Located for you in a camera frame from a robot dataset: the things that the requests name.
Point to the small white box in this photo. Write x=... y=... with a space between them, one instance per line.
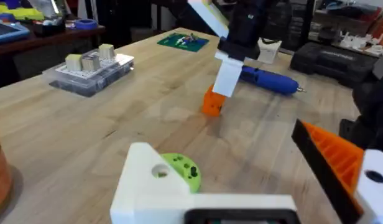
x=269 y=51

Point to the blue tray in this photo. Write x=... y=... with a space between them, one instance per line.
x=8 y=31

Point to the black tool case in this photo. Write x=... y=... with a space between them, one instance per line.
x=331 y=62

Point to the flat wrist plate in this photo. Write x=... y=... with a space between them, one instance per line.
x=210 y=17

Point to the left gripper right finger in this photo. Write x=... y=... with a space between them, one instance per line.
x=340 y=161

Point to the heap of white parts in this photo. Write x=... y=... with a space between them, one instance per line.
x=361 y=43

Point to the orange ribbed wedge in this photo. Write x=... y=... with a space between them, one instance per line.
x=211 y=104

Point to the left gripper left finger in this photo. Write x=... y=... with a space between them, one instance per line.
x=141 y=193

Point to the green disc with holes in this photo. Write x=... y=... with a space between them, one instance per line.
x=185 y=169

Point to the blue electric screwdriver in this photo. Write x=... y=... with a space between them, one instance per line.
x=269 y=81

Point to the brown side table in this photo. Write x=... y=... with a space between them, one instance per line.
x=54 y=39

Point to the blue tape roll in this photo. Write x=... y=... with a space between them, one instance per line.
x=85 y=24

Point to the clear box with blocks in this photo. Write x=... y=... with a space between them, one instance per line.
x=92 y=73

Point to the green board with toy blocks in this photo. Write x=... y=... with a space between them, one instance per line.
x=182 y=42

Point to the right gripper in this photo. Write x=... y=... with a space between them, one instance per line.
x=244 y=28

